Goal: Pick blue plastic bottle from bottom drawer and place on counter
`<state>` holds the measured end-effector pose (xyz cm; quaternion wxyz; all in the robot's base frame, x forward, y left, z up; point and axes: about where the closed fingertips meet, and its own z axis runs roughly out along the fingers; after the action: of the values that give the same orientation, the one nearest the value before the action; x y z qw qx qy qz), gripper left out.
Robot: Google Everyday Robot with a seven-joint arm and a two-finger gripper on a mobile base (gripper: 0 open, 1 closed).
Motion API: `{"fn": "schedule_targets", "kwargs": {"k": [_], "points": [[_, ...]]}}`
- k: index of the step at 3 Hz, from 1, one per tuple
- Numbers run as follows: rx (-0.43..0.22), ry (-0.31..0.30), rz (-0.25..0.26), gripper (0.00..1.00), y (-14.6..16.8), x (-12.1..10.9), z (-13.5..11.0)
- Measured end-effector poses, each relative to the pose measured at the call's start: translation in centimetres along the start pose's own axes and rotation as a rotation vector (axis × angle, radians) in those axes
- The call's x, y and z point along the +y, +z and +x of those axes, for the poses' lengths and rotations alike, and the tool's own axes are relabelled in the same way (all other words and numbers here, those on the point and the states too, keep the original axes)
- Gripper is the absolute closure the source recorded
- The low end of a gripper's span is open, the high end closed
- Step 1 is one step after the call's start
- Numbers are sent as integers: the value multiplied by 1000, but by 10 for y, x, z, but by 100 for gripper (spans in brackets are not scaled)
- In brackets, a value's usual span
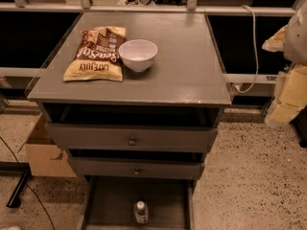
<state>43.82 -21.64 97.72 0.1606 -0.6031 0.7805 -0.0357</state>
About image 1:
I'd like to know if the round brass knob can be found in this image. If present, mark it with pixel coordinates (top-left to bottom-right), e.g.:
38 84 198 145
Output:
128 137 136 146
133 169 141 175

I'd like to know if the grey middle drawer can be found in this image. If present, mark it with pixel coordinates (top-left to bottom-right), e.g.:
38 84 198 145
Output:
68 157 203 180

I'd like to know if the round brass middle knob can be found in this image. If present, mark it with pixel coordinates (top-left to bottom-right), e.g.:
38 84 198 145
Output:
133 169 141 175

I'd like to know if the cardboard box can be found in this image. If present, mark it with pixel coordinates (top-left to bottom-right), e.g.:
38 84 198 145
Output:
24 114 76 177

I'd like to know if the grey drawer cabinet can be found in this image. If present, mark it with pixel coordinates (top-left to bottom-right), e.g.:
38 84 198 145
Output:
26 11 232 230

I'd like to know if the black floor cable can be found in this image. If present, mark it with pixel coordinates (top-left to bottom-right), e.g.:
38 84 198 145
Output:
0 136 56 230

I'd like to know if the brown yellow chips bag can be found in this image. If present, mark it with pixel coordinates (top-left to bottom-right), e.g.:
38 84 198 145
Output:
63 26 126 81

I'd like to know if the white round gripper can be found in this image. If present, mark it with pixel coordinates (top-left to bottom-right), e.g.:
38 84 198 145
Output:
262 2 307 127

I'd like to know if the white cable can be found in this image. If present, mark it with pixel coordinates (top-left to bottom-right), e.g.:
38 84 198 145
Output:
233 4 260 95

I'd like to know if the white bowl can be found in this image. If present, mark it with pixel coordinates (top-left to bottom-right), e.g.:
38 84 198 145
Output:
119 39 158 72

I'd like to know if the black metal floor bar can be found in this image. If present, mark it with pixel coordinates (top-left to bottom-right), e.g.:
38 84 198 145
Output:
6 169 31 209

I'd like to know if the grey drawer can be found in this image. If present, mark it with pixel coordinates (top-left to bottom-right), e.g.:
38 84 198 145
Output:
45 123 217 152
68 157 203 180
77 177 195 230

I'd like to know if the grey metal rail frame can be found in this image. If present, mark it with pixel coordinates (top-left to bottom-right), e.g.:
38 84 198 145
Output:
0 0 307 98

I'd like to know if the white shoe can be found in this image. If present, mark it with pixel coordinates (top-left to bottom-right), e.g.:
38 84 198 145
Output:
0 226 21 230

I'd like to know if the grey top drawer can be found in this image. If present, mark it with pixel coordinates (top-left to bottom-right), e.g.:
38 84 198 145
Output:
45 123 217 152

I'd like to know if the grey bottom drawer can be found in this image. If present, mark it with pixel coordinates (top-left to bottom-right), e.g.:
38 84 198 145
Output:
77 177 195 230

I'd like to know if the clear plastic water bottle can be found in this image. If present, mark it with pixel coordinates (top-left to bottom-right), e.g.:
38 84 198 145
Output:
134 200 149 224

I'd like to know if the round brass top knob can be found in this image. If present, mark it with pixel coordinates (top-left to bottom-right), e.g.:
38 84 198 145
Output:
128 137 136 146

